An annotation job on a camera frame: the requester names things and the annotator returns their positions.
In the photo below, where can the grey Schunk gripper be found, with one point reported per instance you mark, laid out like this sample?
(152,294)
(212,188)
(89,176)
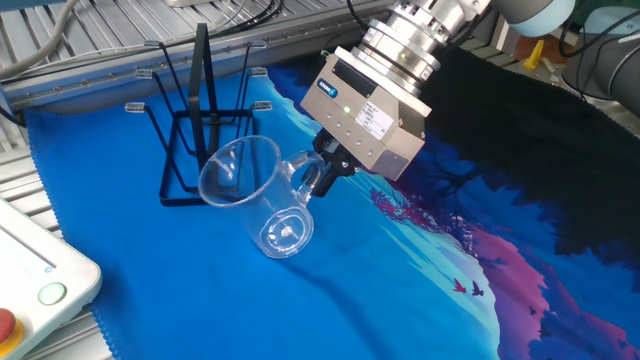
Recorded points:
(360,135)

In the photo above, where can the blue landscape print cloth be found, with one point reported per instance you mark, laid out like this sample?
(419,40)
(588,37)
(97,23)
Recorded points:
(300,300)

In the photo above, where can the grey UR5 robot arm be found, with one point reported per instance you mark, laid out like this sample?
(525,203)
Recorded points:
(415,25)

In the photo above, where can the yellow plastic object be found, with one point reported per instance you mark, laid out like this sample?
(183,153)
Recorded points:
(535,55)

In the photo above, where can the aluminium table edge rail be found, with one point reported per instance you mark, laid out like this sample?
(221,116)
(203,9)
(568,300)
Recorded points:
(100,80)

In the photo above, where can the white teach pendant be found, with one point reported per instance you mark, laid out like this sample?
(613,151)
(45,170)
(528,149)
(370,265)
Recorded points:
(30,260)

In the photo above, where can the grey aluminium post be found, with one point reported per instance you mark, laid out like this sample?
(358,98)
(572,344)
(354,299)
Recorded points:
(502,37)

